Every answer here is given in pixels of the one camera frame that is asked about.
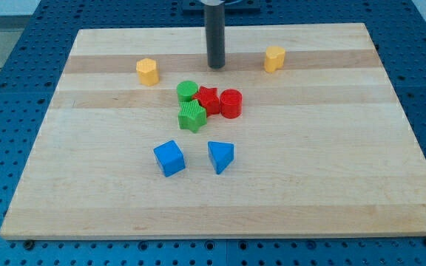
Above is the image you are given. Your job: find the blue cube block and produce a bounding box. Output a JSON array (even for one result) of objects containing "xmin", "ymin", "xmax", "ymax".
[{"xmin": 153, "ymin": 140, "xmax": 186, "ymax": 177}]

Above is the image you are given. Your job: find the light wooden board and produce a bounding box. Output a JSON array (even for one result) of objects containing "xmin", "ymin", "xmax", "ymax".
[{"xmin": 0, "ymin": 23, "xmax": 426, "ymax": 240}]

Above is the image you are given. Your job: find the blue triangular prism block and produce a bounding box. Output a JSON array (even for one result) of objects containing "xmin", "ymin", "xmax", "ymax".
[{"xmin": 207, "ymin": 141, "xmax": 234, "ymax": 174}]

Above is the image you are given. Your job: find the yellow heart block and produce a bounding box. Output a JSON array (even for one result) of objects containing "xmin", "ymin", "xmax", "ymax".
[{"xmin": 263, "ymin": 46, "xmax": 286, "ymax": 73}]

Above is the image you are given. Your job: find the red star block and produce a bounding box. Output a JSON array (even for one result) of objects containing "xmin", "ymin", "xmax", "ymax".
[{"xmin": 192, "ymin": 86, "xmax": 220, "ymax": 116}]

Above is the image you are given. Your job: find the yellow hexagon block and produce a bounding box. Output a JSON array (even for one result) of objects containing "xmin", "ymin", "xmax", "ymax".
[{"xmin": 136, "ymin": 58, "xmax": 160, "ymax": 86}]

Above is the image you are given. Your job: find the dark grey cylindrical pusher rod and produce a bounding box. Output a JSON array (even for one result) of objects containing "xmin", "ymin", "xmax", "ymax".
[{"xmin": 203, "ymin": 0, "xmax": 226, "ymax": 69}]

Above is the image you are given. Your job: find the green star block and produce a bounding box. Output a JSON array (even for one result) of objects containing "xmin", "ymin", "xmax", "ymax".
[{"xmin": 177, "ymin": 100, "xmax": 207, "ymax": 133}]

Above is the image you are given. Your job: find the green cylinder block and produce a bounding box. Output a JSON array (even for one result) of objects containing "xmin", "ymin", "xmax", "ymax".
[{"xmin": 176, "ymin": 81, "xmax": 199, "ymax": 103}]

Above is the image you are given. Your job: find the red cylinder block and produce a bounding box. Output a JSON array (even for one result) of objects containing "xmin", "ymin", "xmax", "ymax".
[{"xmin": 220, "ymin": 89, "xmax": 243, "ymax": 119}]

